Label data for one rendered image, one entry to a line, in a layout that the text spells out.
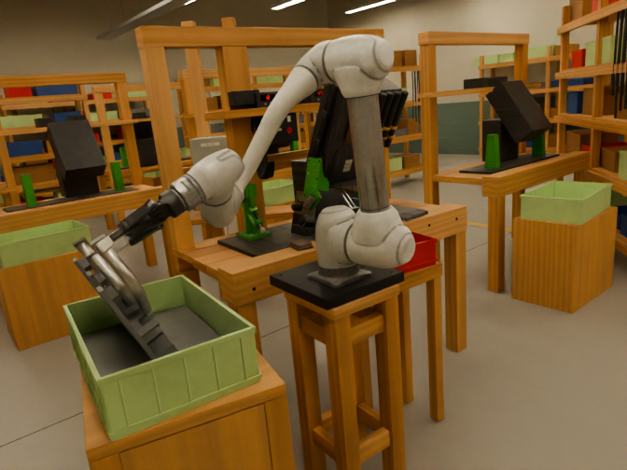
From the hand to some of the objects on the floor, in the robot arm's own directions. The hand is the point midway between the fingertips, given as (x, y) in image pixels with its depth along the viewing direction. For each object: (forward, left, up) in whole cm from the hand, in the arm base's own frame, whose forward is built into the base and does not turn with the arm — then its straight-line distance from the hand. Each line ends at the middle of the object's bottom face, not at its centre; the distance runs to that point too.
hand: (112, 243), depth 126 cm
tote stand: (+16, -14, -124) cm, 126 cm away
